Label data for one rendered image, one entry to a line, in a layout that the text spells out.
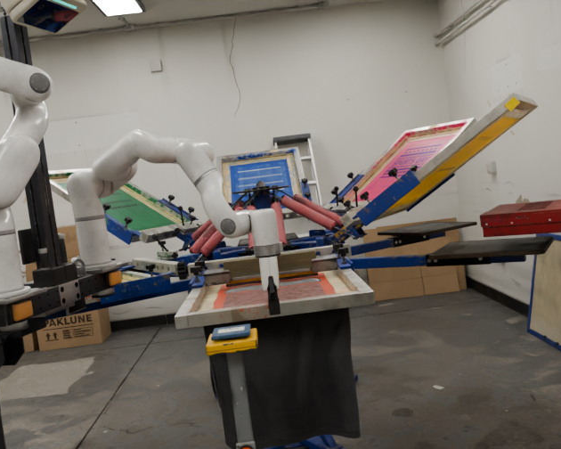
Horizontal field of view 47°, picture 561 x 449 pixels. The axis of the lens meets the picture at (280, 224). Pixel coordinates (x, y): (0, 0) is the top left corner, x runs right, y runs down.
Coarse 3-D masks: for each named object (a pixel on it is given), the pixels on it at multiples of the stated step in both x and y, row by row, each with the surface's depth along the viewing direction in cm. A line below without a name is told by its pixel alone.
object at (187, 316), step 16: (336, 272) 252; (352, 272) 226; (352, 288) 206; (368, 288) 192; (192, 304) 202; (256, 304) 188; (288, 304) 185; (304, 304) 186; (320, 304) 186; (336, 304) 186; (352, 304) 186; (368, 304) 186; (176, 320) 185; (192, 320) 185; (208, 320) 185; (224, 320) 185; (240, 320) 185
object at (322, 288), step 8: (288, 280) 248; (296, 280) 245; (280, 288) 231; (288, 288) 230; (296, 288) 228; (304, 288) 225; (312, 288) 224; (320, 288) 222; (328, 288) 220; (280, 296) 216; (288, 296) 214; (296, 296) 212; (304, 296) 210; (312, 296) 209
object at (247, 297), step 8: (224, 288) 247; (232, 288) 245; (224, 296) 229; (232, 296) 227; (240, 296) 225; (248, 296) 223; (256, 296) 221; (264, 296) 219; (216, 304) 216; (224, 304) 214; (232, 304) 212; (240, 304) 210; (248, 304) 208
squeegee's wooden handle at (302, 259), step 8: (280, 256) 245; (288, 256) 245; (296, 256) 245; (304, 256) 245; (312, 256) 245; (224, 264) 244; (232, 264) 244; (240, 264) 244; (248, 264) 244; (256, 264) 244; (280, 264) 245; (288, 264) 245; (296, 264) 245; (304, 264) 245; (232, 272) 244; (240, 272) 245; (248, 272) 245; (256, 272) 245; (232, 280) 245
